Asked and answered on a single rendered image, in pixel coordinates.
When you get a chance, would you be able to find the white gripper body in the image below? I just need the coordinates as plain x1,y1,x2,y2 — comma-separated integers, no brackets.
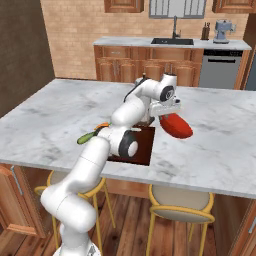
148,99,182,117

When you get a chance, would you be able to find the red bowl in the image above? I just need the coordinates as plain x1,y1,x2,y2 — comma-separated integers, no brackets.
159,113,194,140

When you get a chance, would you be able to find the dark brown tray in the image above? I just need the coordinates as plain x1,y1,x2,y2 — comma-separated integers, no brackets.
107,125,157,167

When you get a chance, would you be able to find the wooden base cupboard run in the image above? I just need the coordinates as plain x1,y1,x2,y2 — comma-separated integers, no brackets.
94,45,205,88

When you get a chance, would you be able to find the orange carrot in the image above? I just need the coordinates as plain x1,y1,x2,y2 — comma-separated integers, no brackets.
94,122,111,131

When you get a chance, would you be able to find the black sink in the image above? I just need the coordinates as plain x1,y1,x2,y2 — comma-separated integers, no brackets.
150,37,195,46

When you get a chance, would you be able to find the grey dishwasher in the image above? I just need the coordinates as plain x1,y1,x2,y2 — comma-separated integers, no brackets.
198,49,244,90

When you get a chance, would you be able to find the dark tap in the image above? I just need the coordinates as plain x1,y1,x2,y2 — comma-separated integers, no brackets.
171,15,182,40

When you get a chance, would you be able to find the dark knife block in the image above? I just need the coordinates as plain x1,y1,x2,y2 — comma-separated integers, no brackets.
201,21,211,41

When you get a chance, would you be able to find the grey stand mixer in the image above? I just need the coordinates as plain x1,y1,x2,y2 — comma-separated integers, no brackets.
212,19,237,45

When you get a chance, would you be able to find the yellow stool with beige seat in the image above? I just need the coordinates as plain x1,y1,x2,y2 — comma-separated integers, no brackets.
145,183,216,256
34,169,117,252

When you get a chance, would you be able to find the window with grey blinds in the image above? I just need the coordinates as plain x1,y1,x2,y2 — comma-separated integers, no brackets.
148,0,208,19

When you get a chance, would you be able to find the wooden island cupboard door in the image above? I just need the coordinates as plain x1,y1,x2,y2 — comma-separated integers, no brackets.
227,199,256,256
0,163,48,239

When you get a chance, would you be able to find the wooden wall cupboard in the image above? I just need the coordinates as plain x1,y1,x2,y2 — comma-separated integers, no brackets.
212,0,256,15
103,0,145,14

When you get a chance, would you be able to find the silver cupboard handle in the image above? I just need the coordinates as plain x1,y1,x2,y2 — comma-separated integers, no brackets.
10,165,24,197
247,215,256,235

